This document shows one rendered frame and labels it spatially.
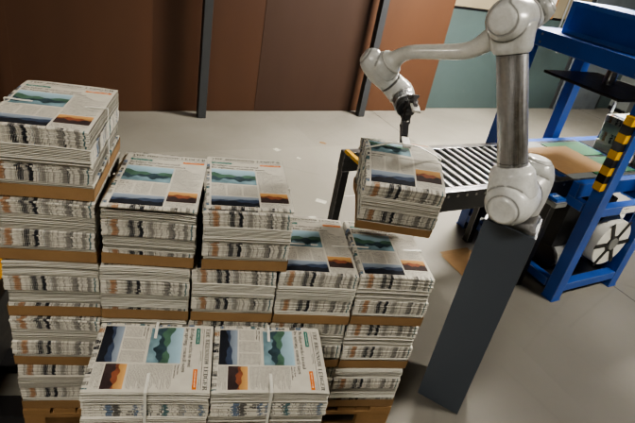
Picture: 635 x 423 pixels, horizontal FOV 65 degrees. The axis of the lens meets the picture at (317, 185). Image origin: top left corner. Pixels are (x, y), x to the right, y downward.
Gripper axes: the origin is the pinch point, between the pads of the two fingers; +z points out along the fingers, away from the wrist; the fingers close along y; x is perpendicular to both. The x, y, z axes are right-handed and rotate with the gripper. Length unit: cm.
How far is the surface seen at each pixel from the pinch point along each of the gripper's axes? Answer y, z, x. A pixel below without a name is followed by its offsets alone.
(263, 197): 20, 29, 49
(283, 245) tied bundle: 32, 37, 40
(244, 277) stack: 45, 41, 52
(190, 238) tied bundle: 30, 43, 69
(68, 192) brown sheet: 15, 48, 104
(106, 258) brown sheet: 39, 48, 95
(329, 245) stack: 46, 17, 23
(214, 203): 20, 37, 63
